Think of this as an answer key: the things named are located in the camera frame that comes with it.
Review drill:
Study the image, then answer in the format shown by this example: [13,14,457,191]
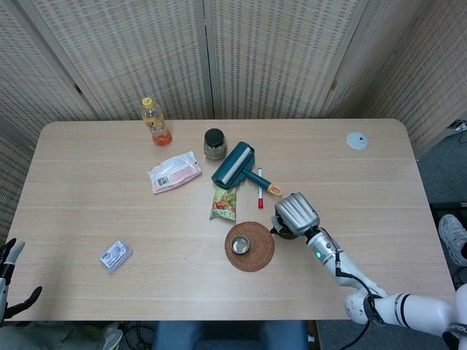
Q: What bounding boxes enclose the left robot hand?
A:
[0,238,44,325]

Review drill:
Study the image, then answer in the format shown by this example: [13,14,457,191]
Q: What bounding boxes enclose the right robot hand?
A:
[269,192,321,240]

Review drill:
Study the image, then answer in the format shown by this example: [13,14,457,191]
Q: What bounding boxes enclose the black teapot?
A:
[269,215,298,241]

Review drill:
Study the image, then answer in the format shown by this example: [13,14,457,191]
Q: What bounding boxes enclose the round woven rattan coaster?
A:
[224,221,276,273]

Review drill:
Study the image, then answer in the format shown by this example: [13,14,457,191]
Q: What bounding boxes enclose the small metal cup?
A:
[231,235,251,255]

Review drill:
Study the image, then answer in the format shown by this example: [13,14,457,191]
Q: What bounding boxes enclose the red and white marker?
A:
[257,167,265,209]

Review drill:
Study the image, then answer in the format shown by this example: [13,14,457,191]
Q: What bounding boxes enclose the green snack bag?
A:
[209,186,238,222]

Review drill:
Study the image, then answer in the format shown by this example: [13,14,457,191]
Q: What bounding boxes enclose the grey cloth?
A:
[0,320,110,350]

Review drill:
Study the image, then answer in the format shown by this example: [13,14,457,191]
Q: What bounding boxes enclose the teal lint roller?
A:
[211,141,284,198]

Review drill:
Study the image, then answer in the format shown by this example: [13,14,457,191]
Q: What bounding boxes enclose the glass jar with black lid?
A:
[203,128,227,160]

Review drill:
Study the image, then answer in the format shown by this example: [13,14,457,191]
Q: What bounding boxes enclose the clear plastic tissue pack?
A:
[99,239,134,271]

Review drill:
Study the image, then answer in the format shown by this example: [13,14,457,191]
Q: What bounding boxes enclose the grey sneaker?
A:
[99,321,124,350]

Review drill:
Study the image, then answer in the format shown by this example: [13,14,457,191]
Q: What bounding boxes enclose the pink and white packet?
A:
[147,151,203,195]

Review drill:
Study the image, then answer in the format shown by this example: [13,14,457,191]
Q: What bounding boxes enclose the blue chair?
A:
[151,320,309,350]

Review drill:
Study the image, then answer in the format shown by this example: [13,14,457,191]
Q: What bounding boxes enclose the black floor bar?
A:
[429,201,467,219]

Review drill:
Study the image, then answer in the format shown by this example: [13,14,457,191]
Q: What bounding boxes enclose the white sneaker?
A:
[437,214,467,267]

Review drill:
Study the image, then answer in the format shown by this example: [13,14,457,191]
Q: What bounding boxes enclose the orange drink bottle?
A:
[141,96,173,147]

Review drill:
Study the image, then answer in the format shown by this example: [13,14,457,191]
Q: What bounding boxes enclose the woven folding screen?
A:
[0,0,467,238]

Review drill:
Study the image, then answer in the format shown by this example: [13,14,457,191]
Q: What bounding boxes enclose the grey cable grommet cap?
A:
[345,131,368,149]

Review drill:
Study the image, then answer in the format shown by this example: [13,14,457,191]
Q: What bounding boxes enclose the black floor cables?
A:
[122,320,158,350]

